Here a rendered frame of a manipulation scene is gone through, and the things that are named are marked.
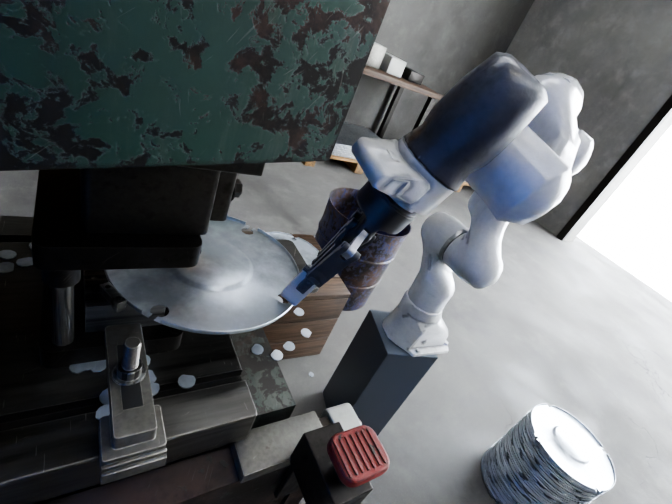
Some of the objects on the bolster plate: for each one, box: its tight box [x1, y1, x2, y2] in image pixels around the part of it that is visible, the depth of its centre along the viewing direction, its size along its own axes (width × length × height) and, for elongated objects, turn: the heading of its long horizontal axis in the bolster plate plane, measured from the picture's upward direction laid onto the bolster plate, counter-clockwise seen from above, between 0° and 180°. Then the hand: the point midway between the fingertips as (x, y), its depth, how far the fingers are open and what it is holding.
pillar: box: [49, 286, 74, 346], centre depth 42 cm, size 2×2×14 cm
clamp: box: [98, 323, 167, 485], centre depth 42 cm, size 6×17×10 cm, turn 0°
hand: (302, 285), depth 56 cm, fingers closed
